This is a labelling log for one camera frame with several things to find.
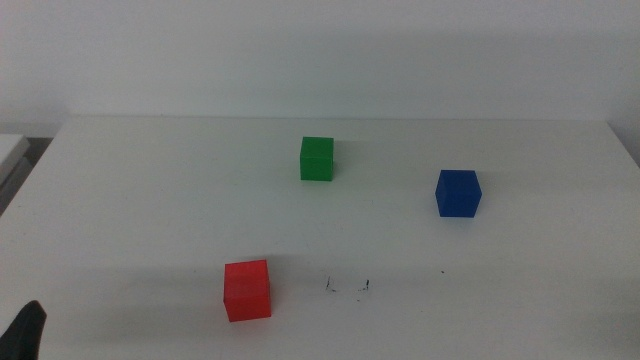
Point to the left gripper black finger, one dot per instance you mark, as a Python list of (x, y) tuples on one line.
[(22, 335)]

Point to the red cube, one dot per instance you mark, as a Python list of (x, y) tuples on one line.
[(247, 292)]

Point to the green cube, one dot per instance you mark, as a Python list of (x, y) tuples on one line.
[(316, 160)]

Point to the blue cube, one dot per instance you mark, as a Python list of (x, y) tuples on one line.
[(457, 195)]

